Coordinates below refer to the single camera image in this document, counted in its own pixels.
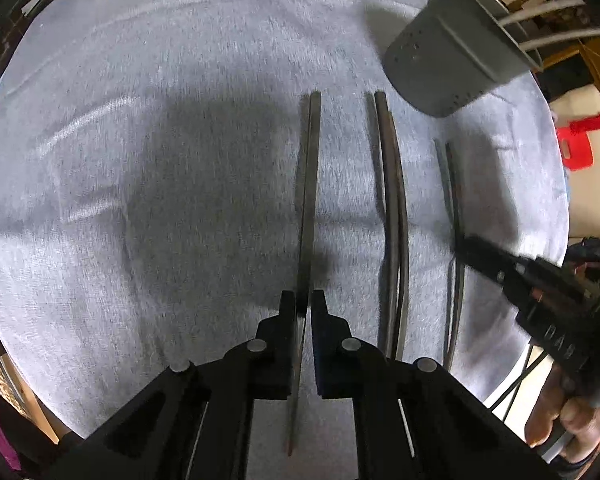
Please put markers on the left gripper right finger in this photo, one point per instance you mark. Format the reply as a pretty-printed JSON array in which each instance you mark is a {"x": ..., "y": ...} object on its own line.
[{"x": 413, "y": 420}]

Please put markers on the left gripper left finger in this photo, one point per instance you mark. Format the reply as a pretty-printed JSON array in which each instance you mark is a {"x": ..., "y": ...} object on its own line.
[{"x": 193, "y": 424}]

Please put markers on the thin dark chopstick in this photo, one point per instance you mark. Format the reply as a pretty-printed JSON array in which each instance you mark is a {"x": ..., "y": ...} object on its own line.
[{"x": 450, "y": 275}]

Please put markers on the person's right hand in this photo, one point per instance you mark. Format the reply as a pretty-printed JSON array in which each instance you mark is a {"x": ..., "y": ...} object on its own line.
[{"x": 575, "y": 415}]

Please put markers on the red plastic child chair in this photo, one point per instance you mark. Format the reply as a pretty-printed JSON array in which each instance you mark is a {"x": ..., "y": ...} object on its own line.
[{"x": 574, "y": 142}]

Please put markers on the grey fleece table cloth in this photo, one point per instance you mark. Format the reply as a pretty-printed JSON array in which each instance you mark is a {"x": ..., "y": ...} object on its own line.
[{"x": 150, "y": 180}]

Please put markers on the grey metal utensil holder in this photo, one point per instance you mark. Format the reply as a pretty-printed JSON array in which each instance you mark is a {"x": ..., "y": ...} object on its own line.
[{"x": 454, "y": 52}]

